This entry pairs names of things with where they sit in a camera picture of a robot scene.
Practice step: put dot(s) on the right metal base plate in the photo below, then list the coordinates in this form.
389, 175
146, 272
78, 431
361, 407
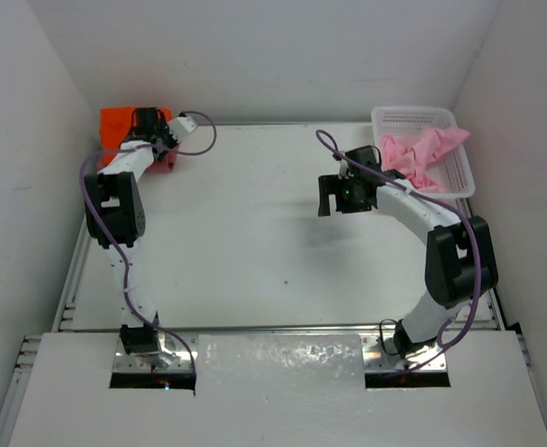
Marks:
385, 369

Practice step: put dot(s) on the light pink t-shirt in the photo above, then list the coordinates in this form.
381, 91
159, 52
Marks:
413, 156

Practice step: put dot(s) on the metal base plate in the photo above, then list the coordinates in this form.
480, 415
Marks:
385, 369
169, 367

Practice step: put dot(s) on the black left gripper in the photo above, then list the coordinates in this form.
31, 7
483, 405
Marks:
164, 128

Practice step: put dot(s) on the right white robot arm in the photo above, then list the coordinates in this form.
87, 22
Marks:
460, 264

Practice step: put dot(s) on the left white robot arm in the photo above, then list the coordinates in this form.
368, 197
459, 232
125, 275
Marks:
133, 141

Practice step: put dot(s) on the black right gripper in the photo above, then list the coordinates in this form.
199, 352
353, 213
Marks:
331, 184

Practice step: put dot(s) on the white plastic basket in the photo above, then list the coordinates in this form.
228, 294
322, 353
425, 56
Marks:
453, 171

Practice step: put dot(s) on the white front cover panel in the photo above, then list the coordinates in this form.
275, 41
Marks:
277, 390

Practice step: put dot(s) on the pink red t-shirt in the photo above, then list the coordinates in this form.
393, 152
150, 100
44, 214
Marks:
164, 165

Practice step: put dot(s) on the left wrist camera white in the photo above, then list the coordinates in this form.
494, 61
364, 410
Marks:
182, 126

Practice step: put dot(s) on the orange t-shirt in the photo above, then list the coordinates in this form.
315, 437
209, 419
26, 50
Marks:
115, 125

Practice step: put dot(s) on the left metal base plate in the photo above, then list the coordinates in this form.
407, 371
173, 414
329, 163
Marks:
169, 367

